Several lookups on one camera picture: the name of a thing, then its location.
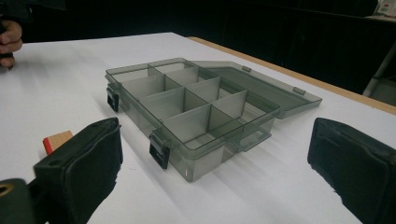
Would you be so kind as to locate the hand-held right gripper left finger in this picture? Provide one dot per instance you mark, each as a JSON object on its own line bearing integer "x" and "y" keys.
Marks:
{"x": 87, "y": 174}

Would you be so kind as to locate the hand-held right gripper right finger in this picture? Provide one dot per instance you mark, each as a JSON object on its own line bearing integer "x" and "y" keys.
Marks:
{"x": 358, "y": 168}

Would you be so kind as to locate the wooden block with red edge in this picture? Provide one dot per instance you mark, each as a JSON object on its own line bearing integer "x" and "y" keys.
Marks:
{"x": 57, "y": 141}

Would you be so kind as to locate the grey transparent compartment box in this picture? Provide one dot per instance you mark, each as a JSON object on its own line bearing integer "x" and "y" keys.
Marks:
{"x": 199, "y": 115}

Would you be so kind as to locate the grey metal stand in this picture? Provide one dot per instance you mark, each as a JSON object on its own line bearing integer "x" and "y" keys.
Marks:
{"x": 381, "y": 77}

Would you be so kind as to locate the white device with label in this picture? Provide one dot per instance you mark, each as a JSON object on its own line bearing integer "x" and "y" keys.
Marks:
{"x": 386, "y": 8}

